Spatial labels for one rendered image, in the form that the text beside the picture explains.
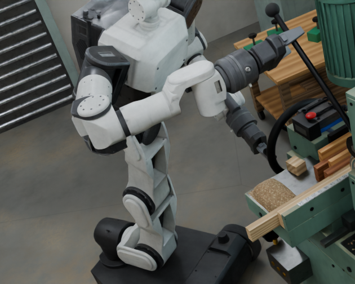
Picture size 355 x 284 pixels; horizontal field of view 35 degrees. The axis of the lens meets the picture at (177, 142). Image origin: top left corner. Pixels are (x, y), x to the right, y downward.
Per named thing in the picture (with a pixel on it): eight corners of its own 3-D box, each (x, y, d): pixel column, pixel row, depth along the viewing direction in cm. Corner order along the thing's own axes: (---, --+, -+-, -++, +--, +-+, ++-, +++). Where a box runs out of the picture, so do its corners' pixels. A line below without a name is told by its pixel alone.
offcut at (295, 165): (297, 176, 161) (296, 167, 159) (287, 170, 164) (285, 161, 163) (307, 169, 162) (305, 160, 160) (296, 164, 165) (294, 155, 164)
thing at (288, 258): (289, 253, 187) (285, 235, 183) (313, 275, 177) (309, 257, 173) (269, 266, 185) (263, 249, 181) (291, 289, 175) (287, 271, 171)
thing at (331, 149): (365, 144, 163) (363, 123, 159) (369, 146, 162) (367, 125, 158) (321, 171, 160) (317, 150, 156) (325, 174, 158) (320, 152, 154)
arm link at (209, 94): (239, 60, 130) (197, 83, 127) (250, 100, 135) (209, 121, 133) (215, 48, 139) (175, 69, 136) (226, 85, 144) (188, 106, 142)
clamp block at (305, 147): (328, 128, 180) (323, 104, 175) (358, 145, 169) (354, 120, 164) (290, 150, 176) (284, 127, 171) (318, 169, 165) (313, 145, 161)
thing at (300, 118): (322, 107, 174) (319, 92, 171) (346, 120, 165) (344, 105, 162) (287, 127, 171) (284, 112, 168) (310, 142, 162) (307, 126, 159)
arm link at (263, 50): (271, 23, 133) (229, 45, 130) (294, 56, 131) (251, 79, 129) (258, 47, 145) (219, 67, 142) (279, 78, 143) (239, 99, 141)
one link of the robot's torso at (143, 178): (121, 212, 225) (102, 122, 194) (146, 183, 236) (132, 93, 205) (154, 226, 219) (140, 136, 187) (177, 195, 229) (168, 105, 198)
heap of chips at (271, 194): (273, 178, 163) (270, 168, 161) (304, 201, 152) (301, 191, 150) (247, 193, 161) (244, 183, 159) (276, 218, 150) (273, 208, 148)
